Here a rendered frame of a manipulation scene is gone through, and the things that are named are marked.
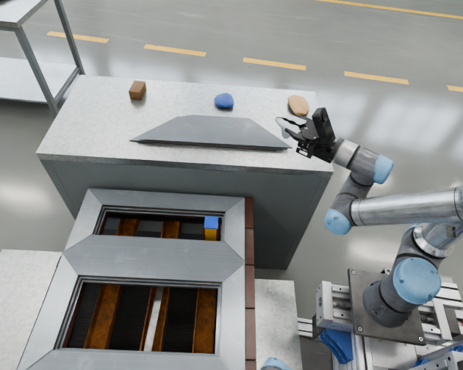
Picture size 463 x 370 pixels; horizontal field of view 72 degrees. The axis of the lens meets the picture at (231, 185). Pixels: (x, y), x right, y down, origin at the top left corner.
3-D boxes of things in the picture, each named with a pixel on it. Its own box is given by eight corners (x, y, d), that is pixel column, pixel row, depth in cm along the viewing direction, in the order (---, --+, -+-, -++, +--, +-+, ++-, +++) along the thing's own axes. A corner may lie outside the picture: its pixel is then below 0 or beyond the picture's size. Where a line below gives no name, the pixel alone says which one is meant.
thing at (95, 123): (39, 159, 140) (35, 153, 137) (82, 81, 178) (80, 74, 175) (331, 177, 145) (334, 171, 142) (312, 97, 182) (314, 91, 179)
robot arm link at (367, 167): (378, 192, 91) (391, 172, 84) (342, 175, 94) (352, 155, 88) (386, 175, 95) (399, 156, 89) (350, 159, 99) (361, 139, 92)
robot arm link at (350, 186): (330, 206, 101) (342, 184, 92) (343, 184, 107) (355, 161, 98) (353, 219, 98) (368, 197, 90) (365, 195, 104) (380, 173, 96)
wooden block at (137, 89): (141, 100, 164) (140, 92, 160) (129, 99, 164) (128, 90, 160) (147, 89, 170) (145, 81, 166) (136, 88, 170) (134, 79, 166)
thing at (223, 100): (236, 109, 165) (236, 104, 162) (217, 111, 163) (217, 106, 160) (230, 95, 172) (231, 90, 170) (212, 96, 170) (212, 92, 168)
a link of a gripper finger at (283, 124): (269, 134, 102) (295, 147, 99) (271, 121, 97) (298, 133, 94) (274, 128, 104) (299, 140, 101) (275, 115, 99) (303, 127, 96)
